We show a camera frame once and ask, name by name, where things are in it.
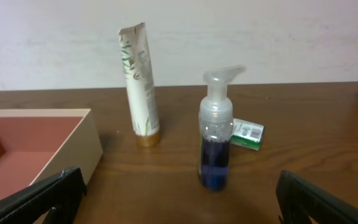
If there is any white Pantene tube gold cap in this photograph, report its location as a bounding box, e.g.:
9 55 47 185
118 22 160 147

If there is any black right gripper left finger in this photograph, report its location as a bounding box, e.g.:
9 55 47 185
0 167 87 223

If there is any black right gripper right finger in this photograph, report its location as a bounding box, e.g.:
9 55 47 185
276 170 358 224

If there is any green white soap box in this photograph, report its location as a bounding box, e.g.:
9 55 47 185
231 119 264 151

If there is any white pink-lined box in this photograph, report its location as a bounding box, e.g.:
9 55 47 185
0 108 104 209

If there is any clear foam pump bottle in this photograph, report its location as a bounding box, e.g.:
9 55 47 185
198 65 246 191

